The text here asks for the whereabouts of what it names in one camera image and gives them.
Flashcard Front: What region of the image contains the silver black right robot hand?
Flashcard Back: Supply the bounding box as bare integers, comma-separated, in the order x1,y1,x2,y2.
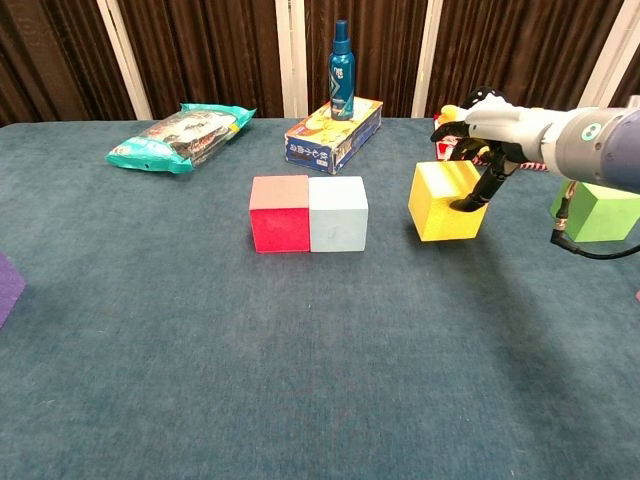
430,102,556,212

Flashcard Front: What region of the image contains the yellow foam cube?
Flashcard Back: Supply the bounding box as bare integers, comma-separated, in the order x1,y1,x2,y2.
407,159,489,244

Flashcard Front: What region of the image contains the light blue foam cube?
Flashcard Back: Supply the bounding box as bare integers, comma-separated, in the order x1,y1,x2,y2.
307,175,370,253

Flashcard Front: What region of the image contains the red foam cube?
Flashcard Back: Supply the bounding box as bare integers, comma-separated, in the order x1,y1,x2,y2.
248,174,311,254

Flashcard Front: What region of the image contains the black white plush toy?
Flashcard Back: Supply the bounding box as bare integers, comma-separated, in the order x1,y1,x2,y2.
433,85,519,126

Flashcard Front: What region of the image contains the red printed spiral notebook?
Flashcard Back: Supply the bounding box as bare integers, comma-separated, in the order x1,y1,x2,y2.
432,113,551,175

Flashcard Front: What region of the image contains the green foam cube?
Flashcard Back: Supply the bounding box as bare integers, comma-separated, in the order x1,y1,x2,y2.
549,180,640,244

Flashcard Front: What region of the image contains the blue spray bottle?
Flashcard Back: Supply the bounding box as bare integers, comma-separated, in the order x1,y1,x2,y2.
327,19,356,122

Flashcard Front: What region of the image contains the blue yellow tissue box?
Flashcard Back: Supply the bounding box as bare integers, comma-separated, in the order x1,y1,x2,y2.
284,98,385,176

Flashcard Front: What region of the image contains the brown pleated curtain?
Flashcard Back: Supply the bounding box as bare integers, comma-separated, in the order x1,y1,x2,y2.
0,0,640,129

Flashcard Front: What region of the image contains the teal snack bag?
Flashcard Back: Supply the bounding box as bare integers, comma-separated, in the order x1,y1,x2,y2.
104,102,258,175

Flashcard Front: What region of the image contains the purple foam cube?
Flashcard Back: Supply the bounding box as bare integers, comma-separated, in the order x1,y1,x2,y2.
0,250,27,330

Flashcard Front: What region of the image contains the teal felt table cloth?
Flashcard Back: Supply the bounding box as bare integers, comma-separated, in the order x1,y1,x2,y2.
0,117,640,480

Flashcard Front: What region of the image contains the white frame post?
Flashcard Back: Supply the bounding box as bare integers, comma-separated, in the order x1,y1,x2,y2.
410,0,444,119
96,0,154,121
274,0,309,119
573,0,640,118

